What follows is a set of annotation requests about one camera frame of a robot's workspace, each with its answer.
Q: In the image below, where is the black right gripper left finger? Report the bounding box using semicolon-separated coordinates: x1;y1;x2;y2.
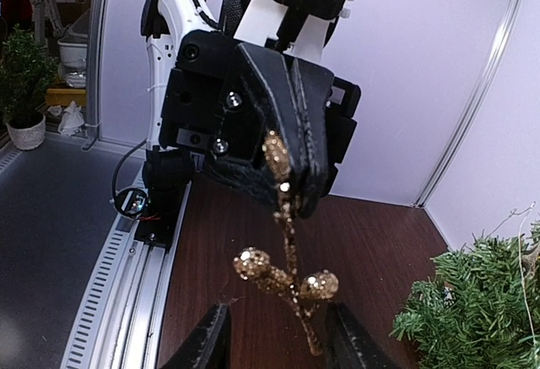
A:
161;304;232;369

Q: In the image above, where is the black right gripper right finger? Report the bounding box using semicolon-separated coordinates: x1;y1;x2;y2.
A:
325;302;399;369

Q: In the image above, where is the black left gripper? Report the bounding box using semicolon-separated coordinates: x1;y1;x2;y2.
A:
159;30;362;219

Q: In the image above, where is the small green christmas tree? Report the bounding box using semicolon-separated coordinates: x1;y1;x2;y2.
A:
391;223;539;368

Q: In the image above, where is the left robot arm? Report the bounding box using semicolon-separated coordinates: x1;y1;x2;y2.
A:
141;0;361;218

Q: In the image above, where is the potted plant white pot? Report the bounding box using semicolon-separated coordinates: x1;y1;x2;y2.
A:
0;24;58;151

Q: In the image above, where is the aluminium front rail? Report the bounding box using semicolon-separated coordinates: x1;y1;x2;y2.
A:
60;188;190;368

